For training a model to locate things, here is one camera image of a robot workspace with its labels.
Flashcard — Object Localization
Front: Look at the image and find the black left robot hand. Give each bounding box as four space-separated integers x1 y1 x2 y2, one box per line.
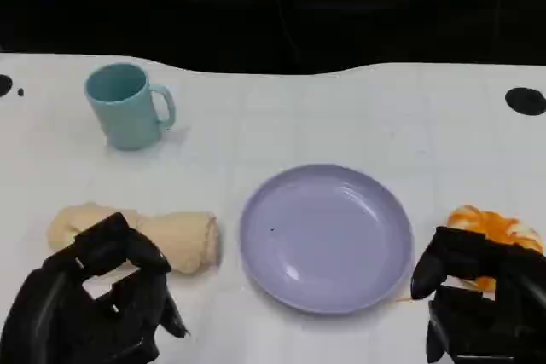
0 211 190 364

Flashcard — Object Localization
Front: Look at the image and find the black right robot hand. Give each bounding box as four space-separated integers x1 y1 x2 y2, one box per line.
409 226 546 364

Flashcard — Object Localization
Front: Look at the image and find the lilac plate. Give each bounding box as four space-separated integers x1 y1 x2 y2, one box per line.
238 163 415 315

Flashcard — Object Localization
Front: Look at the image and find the pale green mug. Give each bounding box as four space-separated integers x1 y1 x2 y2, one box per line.
84 62 177 152

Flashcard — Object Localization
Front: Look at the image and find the large black table grommet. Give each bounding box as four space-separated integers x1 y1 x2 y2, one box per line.
504 86 546 117

